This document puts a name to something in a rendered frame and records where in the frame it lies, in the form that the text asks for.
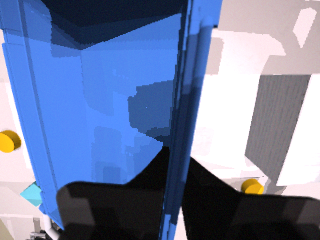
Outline light blue block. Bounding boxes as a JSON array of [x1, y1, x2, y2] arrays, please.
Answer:
[[20, 180, 43, 207]]

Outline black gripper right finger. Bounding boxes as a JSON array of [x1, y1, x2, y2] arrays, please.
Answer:
[[181, 156, 320, 240]]

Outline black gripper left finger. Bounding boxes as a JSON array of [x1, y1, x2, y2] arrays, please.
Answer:
[[56, 146, 170, 240]]

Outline yellow short cylinder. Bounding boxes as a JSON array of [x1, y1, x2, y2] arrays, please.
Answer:
[[0, 130, 21, 153], [241, 179, 264, 194]]

